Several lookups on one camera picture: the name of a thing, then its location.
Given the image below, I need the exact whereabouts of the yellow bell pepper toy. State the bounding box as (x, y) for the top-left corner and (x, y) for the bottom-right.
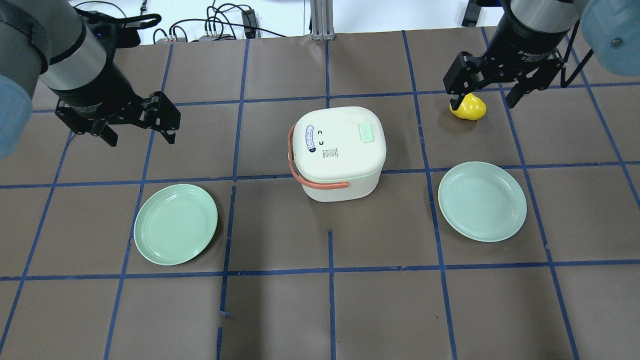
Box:
(449, 93), (488, 121)

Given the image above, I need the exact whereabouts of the black cables bundle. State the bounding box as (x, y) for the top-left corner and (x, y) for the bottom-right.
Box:
(75, 0), (301, 45)

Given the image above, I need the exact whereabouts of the green plate far from pepper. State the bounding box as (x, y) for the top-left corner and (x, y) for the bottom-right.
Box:
(133, 184), (218, 266)

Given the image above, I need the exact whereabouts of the black power adapter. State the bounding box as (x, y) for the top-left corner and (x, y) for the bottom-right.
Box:
(241, 9), (258, 39)

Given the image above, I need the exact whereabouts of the orange rice cooker handle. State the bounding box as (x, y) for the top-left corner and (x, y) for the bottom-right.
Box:
(286, 124), (349, 191)

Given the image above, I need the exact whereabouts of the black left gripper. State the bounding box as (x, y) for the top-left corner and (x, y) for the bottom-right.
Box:
(55, 89), (181, 147)

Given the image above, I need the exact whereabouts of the white rice cooker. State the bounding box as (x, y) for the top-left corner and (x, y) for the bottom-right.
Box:
(292, 106), (387, 203)

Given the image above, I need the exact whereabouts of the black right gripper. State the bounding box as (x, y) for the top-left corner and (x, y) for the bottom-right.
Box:
(443, 39), (565, 109)

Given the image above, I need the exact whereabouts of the green plate near yellow pepper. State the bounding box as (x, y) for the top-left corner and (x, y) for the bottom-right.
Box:
(438, 161), (528, 243)

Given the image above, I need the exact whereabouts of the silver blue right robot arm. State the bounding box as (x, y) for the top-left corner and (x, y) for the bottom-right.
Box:
(443, 0), (640, 110)

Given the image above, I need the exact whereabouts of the aluminium frame post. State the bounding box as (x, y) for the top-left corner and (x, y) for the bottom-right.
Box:
(310, 0), (336, 41)

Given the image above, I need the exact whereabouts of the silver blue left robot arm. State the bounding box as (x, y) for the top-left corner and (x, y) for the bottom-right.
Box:
(0, 0), (181, 158)

